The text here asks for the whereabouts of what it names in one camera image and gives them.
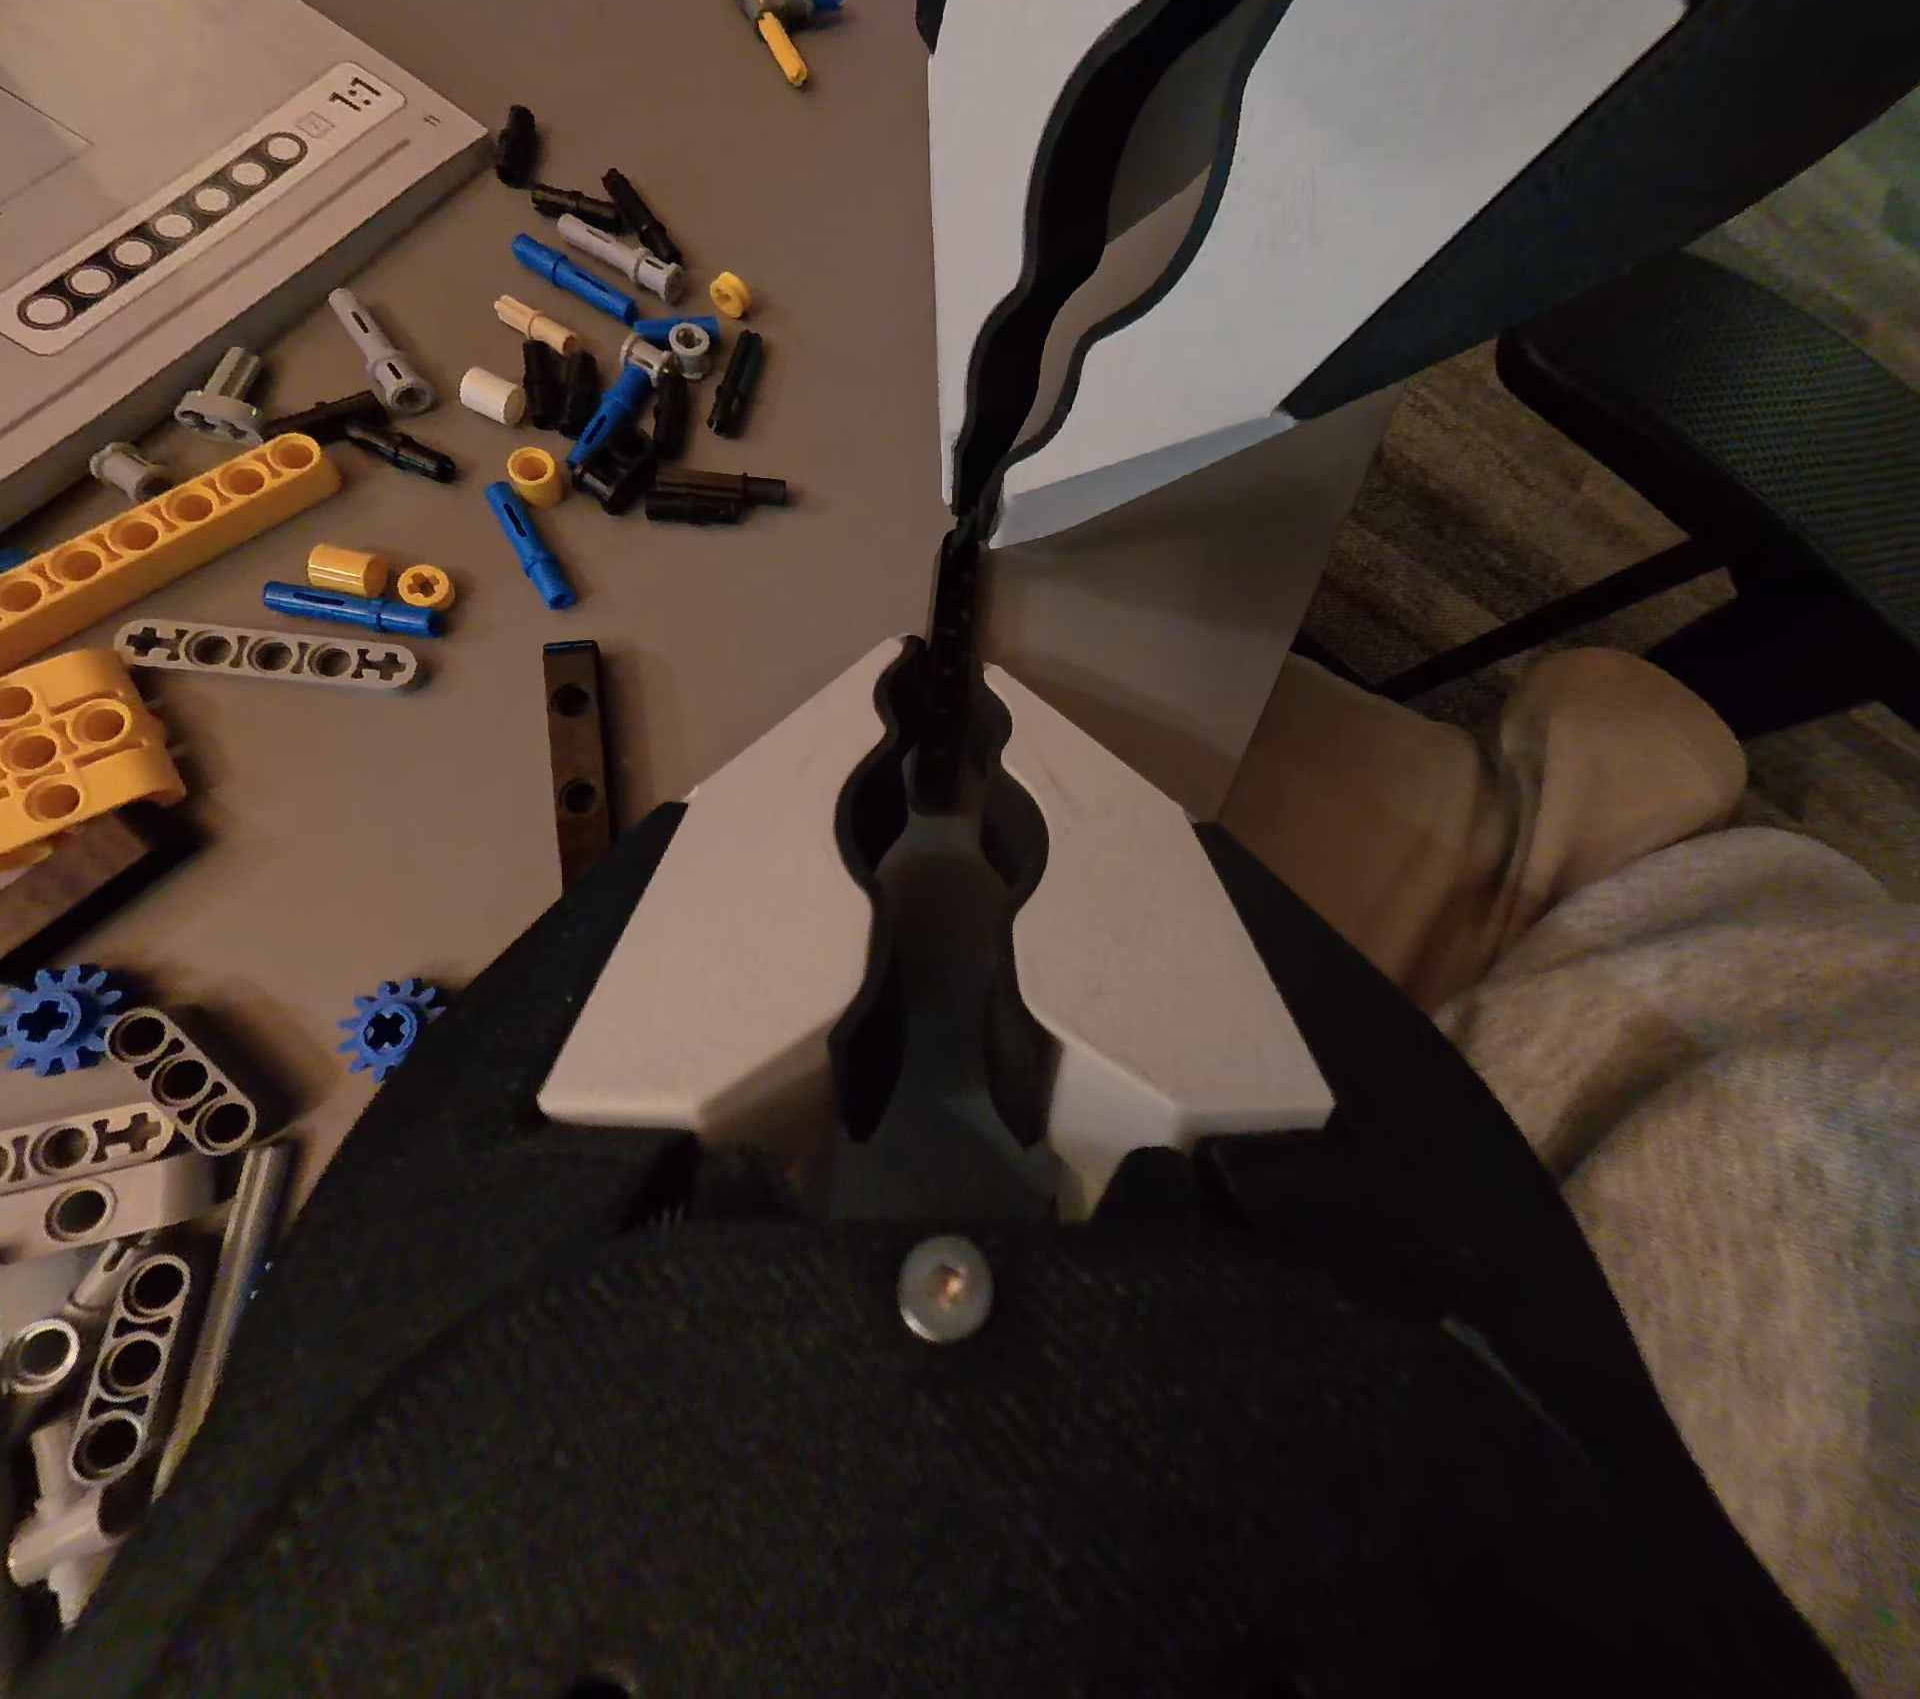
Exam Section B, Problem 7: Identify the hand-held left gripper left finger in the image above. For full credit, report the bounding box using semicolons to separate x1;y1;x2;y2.
541;634;930;1143

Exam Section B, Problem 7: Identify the dark long lego axle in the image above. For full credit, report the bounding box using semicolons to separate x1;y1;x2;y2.
179;1141;290;1446

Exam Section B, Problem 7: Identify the short grey lego beam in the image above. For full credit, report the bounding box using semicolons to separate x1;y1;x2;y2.
106;1008;260;1152

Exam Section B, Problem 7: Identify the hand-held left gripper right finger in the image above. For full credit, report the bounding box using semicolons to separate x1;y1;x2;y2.
984;666;1337;1192

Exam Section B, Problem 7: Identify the yellow lego frame block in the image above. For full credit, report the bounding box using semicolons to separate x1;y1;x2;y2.
0;651;193;869

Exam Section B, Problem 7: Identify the black lego beam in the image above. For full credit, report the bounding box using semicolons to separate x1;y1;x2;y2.
544;638;616;880

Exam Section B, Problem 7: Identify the white lego connector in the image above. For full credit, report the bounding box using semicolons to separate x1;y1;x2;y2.
6;1423;136;1629

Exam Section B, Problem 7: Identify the person's light grey trouser leg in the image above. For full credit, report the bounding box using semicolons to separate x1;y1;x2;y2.
1432;829;1920;1699

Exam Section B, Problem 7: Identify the dark grey holed lego beam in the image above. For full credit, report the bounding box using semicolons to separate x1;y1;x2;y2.
64;1257;193;1481

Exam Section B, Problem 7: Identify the lego instruction booklet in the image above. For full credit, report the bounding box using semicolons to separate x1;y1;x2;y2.
0;0;492;531

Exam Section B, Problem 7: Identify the blue lego gear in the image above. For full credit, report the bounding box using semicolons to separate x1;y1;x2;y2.
0;964;126;1080
338;977;447;1080

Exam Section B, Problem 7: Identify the black office chair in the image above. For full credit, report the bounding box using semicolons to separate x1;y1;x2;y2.
1294;252;1920;741

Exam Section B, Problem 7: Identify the pile of small lego pins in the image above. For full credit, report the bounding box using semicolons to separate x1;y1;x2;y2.
89;101;793;645

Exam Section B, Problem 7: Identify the thin grey lego liftarm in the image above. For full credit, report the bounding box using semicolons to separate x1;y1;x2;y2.
116;621;423;689

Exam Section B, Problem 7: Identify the long yellow lego beam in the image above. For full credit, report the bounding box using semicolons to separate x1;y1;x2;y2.
0;430;343;669

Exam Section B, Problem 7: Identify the person's beige socked foot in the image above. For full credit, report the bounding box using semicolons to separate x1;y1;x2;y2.
1222;651;1747;1014

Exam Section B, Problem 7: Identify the dark brown board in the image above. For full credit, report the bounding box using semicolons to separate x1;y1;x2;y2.
0;806;201;966

